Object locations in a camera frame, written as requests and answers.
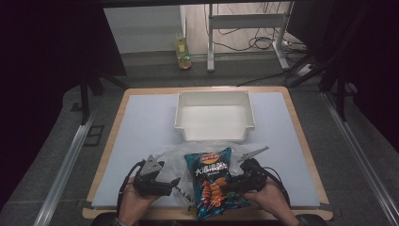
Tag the pale blue table mat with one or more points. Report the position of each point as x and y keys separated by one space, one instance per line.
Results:
x=141 y=125

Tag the blue potato chip packet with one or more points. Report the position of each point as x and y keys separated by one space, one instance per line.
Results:
x=213 y=191

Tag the translucent plastic shopping bag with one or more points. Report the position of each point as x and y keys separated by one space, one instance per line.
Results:
x=175 y=163

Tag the black floor bracket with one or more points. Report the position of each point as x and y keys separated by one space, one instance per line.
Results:
x=93 y=135

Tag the yellow plastic bottle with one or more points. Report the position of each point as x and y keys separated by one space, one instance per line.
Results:
x=183 y=51

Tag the dark curtain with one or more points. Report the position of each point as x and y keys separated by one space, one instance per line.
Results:
x=47 y=62
x=370 y=62

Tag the black metal stand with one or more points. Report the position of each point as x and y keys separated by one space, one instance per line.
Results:
x=340 y=94
x=84 y=94

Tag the white plastic bin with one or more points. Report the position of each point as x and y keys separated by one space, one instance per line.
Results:
x=215 y=121

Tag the white metal desk frame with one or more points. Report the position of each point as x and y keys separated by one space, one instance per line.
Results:
x=244 y=21

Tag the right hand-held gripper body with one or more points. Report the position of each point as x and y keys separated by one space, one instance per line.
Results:
x=255 y=179

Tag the person's right hand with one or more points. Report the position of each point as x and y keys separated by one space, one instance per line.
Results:
x=273 y=196

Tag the white power strip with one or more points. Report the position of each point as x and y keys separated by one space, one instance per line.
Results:
x=295 y=45

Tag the aluminium floor rail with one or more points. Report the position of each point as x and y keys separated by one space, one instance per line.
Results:
x=67 y=166
x=360 y=160

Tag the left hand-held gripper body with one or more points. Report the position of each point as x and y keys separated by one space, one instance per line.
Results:
x=150 y=186

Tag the person's left hand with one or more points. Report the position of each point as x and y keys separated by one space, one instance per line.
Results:
x=131 y=205

